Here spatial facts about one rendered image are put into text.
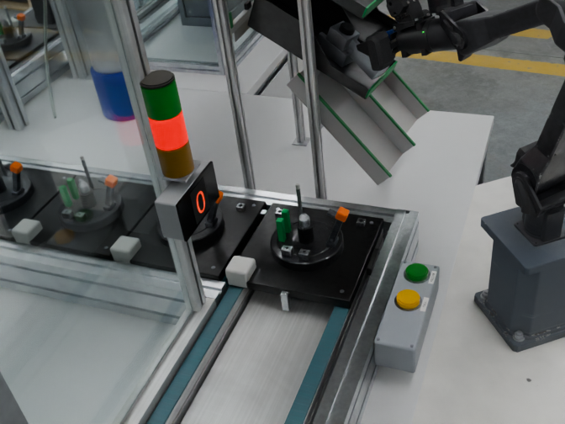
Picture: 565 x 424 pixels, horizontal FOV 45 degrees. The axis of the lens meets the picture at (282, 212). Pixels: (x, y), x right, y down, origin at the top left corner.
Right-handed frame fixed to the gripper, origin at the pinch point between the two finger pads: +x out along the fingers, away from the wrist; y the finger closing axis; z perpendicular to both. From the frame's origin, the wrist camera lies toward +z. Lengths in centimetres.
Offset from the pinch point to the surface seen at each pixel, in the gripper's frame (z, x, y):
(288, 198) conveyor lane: -28.3, 22.9, 12.2
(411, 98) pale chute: -19.0, 12.5, -24.1
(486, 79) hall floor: -79, 110, -234
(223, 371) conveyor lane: -41, 8, 51
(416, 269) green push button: -37.6, -10.6, 17.5
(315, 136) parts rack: -15.8, 14.6, 7.8
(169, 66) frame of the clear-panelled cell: -7, 110, -32
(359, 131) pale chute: -19.0, 12.4, -3.2
